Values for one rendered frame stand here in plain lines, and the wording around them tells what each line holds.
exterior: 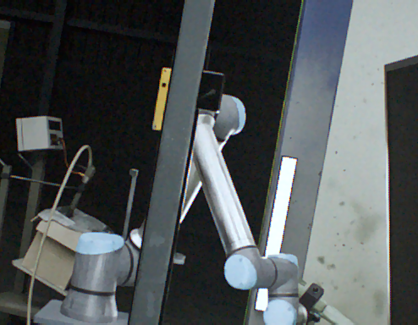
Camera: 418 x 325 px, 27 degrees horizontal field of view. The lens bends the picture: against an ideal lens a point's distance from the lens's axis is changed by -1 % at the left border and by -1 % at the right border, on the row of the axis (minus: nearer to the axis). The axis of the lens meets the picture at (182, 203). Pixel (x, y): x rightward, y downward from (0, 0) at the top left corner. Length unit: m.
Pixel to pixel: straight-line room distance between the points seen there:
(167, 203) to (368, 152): 2.05
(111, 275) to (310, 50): 1.28
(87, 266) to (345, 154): 1.23
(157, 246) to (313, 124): 2.01
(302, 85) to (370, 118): 0.30
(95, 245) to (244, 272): 0.63
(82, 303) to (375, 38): 1.59
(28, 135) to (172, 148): 3.67
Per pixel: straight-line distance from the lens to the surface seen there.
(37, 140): 5.13
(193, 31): 1.53
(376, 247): 3.52
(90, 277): 2.78
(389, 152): 2.97
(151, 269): 1.53
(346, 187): 3.49
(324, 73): 3.48
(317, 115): 3.47
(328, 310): 2.73
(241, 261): 2.32
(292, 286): 2.44
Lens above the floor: 1.25
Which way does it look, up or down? 4 degrees down
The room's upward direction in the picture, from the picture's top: 10 degrees clockwise
